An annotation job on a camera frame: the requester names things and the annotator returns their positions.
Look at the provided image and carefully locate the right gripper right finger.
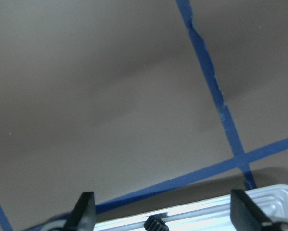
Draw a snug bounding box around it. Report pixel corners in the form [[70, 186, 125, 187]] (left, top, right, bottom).
[[230, 189, 273, 231]]

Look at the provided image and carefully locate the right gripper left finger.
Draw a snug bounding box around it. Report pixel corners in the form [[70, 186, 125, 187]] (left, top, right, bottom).
[[63, 192, 96, 231]]

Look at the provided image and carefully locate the black bearing gear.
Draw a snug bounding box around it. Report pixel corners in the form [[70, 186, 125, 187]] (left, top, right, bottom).
[[143, 215, 169, 231]]

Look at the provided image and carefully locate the silver ribbed metal tray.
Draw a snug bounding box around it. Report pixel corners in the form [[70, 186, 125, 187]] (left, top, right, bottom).
[[94, 184, 288, 231]]

